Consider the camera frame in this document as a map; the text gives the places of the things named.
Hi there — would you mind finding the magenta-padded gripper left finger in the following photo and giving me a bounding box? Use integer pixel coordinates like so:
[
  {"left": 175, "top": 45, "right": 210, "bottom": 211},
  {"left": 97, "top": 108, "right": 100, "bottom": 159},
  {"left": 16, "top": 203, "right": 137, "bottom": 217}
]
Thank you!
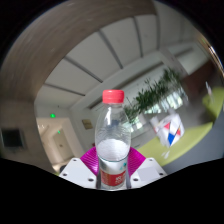
[{"left": 59, "top": 146, "right": 101, "bottom": 189}]

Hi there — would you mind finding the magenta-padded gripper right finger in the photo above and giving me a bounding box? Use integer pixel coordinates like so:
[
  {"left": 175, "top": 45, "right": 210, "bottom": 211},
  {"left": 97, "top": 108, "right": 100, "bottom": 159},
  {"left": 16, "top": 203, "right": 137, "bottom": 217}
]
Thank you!
[{"left": 125, "top": 147, "right": 168, "bottom": 188}]

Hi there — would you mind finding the clear red-capped water bottle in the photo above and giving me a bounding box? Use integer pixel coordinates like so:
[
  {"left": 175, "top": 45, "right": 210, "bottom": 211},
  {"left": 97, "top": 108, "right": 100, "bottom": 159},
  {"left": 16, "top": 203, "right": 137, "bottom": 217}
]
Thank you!
[{"left": 94, "top": 89, "right": 132, "bottom": 191}]

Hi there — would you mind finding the white red blue cube box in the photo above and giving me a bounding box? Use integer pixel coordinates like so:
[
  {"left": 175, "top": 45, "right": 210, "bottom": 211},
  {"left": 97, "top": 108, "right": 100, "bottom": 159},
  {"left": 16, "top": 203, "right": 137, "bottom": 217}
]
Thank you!
[{"left": 149, "top": 113, "right": 185, "bottom": 148}]

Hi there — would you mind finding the long green table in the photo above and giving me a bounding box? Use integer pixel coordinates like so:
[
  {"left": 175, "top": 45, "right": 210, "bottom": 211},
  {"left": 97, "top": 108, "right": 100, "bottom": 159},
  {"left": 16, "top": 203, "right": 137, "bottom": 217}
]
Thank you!
[{"left": 136, "top": 121, "right": 214, "bottom": 168}]

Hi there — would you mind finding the group of potted plants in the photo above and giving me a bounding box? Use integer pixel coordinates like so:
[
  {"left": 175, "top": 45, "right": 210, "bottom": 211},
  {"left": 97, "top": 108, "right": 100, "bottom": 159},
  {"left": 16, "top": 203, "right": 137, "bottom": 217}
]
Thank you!
[{"left": 123, "top": 67, "right": 188, "bottom": 124}]

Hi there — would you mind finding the small green table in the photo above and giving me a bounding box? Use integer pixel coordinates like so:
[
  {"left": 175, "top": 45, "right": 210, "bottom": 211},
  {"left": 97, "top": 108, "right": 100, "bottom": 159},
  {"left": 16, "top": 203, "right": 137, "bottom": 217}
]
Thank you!
[{"left": 201, "top": 87, "right": 224, "bottom": 121}]

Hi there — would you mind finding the framed wall picture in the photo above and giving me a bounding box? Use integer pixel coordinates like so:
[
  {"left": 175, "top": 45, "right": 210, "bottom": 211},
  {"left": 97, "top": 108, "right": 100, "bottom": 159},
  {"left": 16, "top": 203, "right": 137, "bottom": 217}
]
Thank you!
[{"left": 81, "top": 118, "right": 93, "bottom": 130}]

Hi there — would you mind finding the black wall screen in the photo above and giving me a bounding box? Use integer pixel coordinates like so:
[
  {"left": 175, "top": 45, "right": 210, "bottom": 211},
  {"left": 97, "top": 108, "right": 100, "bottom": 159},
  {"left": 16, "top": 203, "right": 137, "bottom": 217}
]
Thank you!
[{"left": 0, "top": 128, "right": 26, "bottom": 149}]

